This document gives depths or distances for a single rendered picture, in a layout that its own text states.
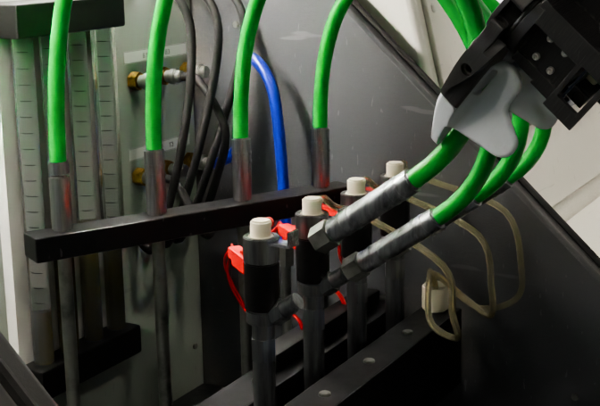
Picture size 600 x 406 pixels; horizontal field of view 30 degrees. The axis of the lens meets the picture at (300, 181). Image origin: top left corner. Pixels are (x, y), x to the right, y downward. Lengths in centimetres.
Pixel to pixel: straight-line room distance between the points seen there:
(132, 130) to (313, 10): 22
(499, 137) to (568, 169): 79
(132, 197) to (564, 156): 60
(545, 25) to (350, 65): 51
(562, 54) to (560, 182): 80
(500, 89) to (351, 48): 45
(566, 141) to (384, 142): 43
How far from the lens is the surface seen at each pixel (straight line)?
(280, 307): 86
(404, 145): 113
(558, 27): 66
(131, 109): 116
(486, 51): 68
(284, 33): 118
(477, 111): 72
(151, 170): 100
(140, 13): 117
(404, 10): 116
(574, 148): 155
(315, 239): 82
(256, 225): 85
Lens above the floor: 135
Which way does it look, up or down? 13 degrees down
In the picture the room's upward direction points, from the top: 1 degrees counter-clockwise
